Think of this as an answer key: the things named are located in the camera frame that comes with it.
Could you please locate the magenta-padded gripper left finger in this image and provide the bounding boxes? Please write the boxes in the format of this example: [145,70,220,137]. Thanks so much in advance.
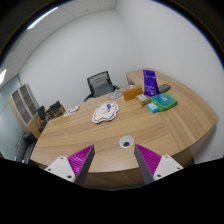
[43,144,96,187]

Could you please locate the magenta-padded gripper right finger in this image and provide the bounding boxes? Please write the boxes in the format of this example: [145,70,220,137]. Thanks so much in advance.
[133,143,184,185]

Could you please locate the white and blue computer mouse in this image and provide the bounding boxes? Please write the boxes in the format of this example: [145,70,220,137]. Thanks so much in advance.
[100,102,113,114]

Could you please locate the pink cloud-shaped mouse pad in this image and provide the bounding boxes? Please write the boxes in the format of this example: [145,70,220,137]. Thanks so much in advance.
[91,100,120,125]

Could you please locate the black armchair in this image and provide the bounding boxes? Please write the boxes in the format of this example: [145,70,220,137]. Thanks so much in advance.
[14,131,38,164]

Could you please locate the black visitor chair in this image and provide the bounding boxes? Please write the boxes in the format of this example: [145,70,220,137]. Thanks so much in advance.
[36,105,49,134]

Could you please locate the large dark printed box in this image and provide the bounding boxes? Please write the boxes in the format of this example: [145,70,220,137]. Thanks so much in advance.
[48,100,66,118]

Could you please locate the small blue box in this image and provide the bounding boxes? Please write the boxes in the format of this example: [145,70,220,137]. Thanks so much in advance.
[146,102,160,114]

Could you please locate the green packet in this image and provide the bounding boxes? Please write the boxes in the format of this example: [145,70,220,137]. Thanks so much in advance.
[150,92,179,112]

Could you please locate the small yellow box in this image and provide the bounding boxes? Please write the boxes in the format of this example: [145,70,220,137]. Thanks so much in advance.
[135,93,151,107]

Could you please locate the wooden shelf unit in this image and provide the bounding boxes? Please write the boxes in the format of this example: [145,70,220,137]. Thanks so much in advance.
[8,83,43,139]

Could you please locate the black phone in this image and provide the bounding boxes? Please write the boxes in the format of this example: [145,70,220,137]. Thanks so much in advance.
[157,83,172,95]

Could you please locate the orange box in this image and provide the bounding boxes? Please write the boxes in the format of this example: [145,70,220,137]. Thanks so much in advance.
[122,84,144,102]

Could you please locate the purple standing sign card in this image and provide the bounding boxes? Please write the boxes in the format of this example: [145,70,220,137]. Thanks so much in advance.
[142,69,160,98]

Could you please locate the black mesh office chair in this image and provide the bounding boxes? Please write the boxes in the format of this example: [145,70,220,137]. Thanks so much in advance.
[83,70,121,103]

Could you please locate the wooden side cabinet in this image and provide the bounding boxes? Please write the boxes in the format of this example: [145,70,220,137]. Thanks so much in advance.
[125,68,146,89]

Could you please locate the white ceiling light panels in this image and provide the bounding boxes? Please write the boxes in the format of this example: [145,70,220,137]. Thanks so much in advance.
[0,5,59,85]

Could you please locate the silver cable grommet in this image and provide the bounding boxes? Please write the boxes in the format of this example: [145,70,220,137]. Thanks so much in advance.
[118,135,135,150]

